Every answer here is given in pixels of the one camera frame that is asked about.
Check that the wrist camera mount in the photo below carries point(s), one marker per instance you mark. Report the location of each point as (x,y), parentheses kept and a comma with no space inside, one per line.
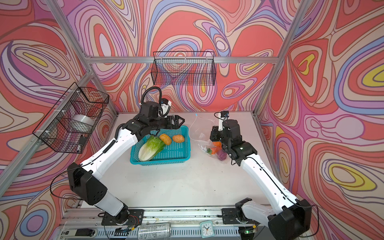
(165,106)
(221,116)

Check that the silver drink can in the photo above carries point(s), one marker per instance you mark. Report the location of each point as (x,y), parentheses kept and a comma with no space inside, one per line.
(154,231)

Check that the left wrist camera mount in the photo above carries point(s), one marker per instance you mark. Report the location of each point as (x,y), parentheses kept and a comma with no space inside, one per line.
(165,106)

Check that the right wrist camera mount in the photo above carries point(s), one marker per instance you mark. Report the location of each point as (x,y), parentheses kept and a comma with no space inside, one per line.
(221,116)

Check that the clear zip top bag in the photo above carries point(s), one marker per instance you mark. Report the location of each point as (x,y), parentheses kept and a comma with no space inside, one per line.
(200,132)

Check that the purple red onion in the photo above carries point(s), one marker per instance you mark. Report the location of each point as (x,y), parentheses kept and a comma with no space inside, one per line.
(221,155)

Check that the silver tape roll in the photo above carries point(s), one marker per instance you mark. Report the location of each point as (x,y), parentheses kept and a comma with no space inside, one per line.
(81,124)

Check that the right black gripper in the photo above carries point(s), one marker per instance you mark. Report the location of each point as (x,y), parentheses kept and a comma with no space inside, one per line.
(214,132)

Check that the black wire basket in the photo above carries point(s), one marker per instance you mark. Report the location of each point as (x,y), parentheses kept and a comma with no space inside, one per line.
(184,68)
(76,100)

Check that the small orange pumpkin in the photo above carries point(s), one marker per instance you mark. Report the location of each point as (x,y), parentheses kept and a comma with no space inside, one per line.
(217,144)

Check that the back black wire basket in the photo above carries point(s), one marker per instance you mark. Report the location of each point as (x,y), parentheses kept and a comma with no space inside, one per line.
(184,68)

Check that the small teal alarm clock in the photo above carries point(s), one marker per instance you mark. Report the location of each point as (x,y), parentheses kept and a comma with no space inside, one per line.
(207,229)

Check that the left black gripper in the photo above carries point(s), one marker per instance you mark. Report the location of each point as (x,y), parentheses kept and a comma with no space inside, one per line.
(175,125)

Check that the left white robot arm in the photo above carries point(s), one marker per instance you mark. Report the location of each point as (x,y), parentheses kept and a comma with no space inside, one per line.
(84,179)

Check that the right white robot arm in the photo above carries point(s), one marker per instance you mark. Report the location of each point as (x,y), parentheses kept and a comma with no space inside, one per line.
(287,217)

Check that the wrinkled brown bread roll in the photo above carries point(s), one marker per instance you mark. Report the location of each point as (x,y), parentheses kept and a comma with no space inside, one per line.
(166,139)

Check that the teal plastic basket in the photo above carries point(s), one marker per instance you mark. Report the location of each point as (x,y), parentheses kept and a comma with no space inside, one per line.
(173,154)

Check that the left black wire basket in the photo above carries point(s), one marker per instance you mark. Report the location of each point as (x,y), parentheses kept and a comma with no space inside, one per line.
(76,100)

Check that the orange carrot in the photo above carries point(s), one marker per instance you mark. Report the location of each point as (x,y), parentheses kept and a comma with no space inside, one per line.
(213,151)

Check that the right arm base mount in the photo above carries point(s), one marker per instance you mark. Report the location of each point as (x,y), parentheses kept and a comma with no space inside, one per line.
(235,215)

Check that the green lettuce leaf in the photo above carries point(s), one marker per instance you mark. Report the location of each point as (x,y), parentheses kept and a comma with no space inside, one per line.
(150,149)

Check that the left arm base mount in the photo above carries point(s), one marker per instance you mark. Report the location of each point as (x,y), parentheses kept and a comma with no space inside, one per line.
(126,217)

